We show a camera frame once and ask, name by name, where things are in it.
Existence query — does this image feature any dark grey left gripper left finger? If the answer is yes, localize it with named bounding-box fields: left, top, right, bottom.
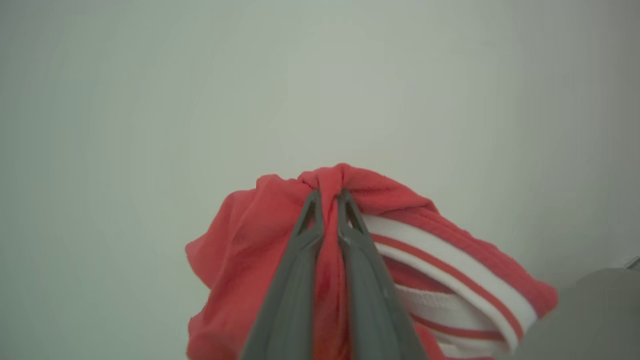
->
left=240, top=188, right=325, bottom=360

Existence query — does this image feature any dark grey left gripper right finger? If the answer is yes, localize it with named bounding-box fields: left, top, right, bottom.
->
left=335, top=189, right=429, bottom=360

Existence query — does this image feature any red Bulls basketball jersey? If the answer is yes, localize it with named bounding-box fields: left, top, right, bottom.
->
left=184, top=162, right=559, bottom=360

